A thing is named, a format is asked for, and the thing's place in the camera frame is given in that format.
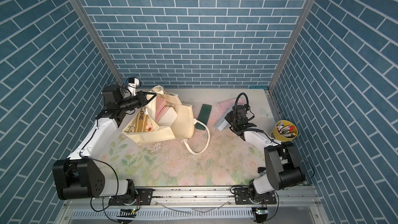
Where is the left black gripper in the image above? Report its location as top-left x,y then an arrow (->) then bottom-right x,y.
118,92 -> 157,113

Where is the light blue case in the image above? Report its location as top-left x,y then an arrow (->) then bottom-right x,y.
214,113 -> 231,131

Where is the pink pencil case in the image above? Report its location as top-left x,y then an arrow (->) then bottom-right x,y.
217,98 -> 246,114

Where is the cream canvas tote bag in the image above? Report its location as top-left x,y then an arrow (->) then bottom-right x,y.
122,86 -> 210,155

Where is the dark green pencil case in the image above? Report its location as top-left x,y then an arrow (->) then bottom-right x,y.
195,104 -> 212,131

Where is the white pencil case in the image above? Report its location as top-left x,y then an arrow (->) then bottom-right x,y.
155,106 -> 178,127

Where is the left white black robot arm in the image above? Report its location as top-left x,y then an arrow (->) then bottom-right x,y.
52,85 -> 157,205

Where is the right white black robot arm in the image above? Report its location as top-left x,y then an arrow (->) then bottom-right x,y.
225,105 -> 306,202

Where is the yellow pen holder cup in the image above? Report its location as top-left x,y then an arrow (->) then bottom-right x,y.
271,120 -> 298,142

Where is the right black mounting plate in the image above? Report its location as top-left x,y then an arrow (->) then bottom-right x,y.
230,185 -> 277,205

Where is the black mounting plate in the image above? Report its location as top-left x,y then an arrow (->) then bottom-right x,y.
230,185 -> 277,205
108,188 -> 154,207

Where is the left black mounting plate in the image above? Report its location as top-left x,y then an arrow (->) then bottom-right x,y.
108,188 -> 154,207

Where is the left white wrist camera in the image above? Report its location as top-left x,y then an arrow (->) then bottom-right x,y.
125,77 -> 141,96

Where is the aluminium front rail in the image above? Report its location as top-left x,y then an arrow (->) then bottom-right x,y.
55,186 -> 329,224

